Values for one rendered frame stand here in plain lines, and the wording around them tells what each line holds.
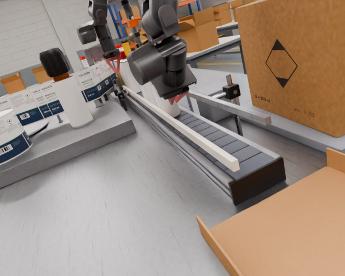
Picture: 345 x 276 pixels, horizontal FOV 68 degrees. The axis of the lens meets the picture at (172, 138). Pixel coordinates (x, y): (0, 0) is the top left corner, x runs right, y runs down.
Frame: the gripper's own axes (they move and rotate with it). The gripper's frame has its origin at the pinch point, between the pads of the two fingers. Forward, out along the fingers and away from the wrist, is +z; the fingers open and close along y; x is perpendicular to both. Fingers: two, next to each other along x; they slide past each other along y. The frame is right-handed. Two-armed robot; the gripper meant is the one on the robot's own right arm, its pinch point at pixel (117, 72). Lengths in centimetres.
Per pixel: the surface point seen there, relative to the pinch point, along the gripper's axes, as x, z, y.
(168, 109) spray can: 4.4, 9.5, 48.1
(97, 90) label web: -10.5, 6.2, -9.8
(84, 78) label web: -14.1, -0.8, -8.3
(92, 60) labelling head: -6.2, -5.9, -37.1
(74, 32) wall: 17, -66, -761
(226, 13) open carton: 298, 2, -378
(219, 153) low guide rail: 1, 9, 83
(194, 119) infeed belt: 9, 13, 55
